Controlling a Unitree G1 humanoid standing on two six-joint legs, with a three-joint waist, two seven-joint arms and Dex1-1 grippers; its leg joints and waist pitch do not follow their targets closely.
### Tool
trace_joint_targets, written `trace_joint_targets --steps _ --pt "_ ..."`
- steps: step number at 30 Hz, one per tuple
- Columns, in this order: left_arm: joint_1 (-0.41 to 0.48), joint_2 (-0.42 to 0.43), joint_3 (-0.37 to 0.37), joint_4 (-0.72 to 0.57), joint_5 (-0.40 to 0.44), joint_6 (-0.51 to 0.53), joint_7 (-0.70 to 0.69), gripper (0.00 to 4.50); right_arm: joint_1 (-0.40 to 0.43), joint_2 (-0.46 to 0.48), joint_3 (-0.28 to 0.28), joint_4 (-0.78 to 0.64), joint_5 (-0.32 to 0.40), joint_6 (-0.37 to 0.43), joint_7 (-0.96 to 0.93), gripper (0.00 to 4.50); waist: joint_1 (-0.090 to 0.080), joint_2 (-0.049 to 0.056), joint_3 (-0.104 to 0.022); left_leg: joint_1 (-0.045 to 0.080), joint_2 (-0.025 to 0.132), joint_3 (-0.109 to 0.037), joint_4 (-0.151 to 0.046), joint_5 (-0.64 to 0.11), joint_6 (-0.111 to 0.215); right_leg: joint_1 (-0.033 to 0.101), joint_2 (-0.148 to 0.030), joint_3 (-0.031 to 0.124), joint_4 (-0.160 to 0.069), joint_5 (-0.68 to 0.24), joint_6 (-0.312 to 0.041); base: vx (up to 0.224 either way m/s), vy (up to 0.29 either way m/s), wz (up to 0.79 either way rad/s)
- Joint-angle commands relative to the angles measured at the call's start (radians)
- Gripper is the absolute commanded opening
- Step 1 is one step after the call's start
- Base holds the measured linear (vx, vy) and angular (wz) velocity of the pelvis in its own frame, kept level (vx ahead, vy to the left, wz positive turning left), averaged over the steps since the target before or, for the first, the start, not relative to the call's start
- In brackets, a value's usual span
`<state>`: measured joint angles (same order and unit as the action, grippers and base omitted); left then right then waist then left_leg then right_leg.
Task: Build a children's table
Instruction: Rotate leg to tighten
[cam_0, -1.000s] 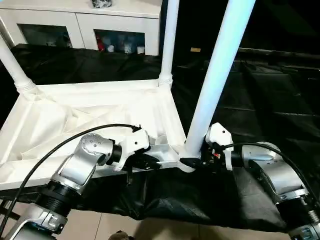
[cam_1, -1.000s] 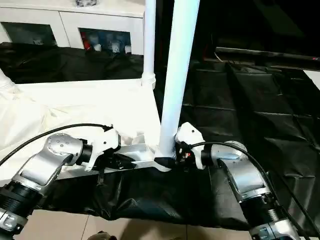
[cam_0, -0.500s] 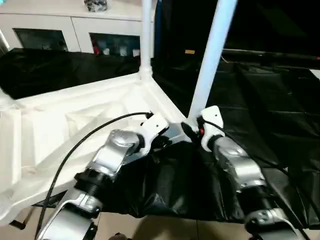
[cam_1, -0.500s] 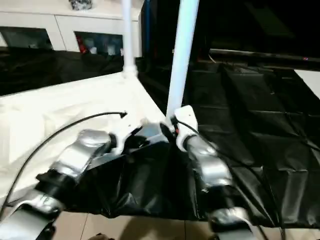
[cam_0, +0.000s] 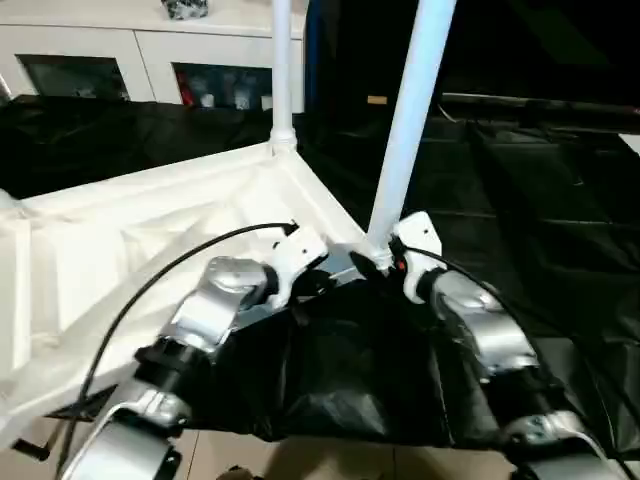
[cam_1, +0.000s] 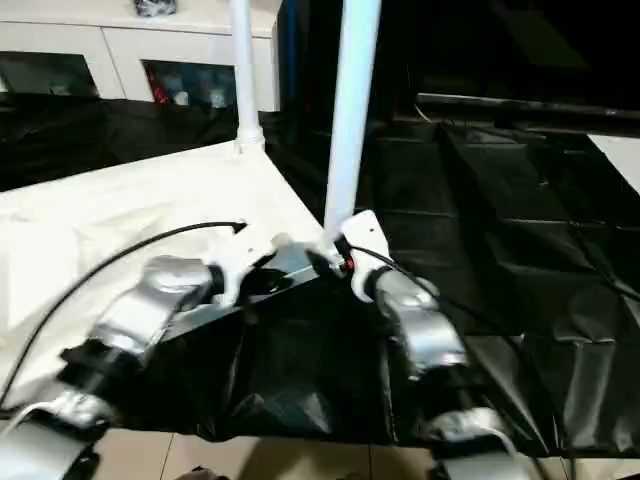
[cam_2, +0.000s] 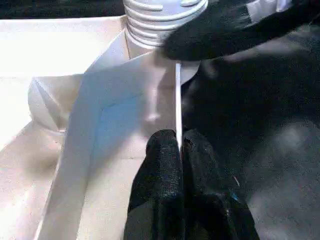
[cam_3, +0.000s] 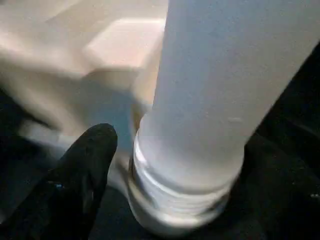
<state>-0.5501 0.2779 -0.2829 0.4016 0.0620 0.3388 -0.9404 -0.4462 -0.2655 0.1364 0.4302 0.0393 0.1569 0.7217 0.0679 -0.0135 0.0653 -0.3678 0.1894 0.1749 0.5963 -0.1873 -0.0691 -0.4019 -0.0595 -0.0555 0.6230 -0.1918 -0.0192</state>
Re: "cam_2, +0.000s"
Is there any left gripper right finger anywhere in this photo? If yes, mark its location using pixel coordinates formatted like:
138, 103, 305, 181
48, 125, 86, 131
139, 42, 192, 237
181, 129, 261, 240

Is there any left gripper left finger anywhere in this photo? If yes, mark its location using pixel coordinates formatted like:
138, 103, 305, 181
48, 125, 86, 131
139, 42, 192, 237
124, 129, 184, 240

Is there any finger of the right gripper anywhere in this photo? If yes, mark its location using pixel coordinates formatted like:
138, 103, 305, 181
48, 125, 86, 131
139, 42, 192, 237
160, 0, 320, 62

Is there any white plastic table leg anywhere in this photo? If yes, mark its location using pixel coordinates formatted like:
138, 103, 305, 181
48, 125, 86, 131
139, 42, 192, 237
122, 0, 209, 51

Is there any white plastic table top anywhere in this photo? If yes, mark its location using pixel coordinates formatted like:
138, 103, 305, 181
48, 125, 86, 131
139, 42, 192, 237
0, 15, 202, 240

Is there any black plastic mat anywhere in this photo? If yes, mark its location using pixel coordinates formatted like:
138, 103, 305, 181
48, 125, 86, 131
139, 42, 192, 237
0, 0, 320, 240

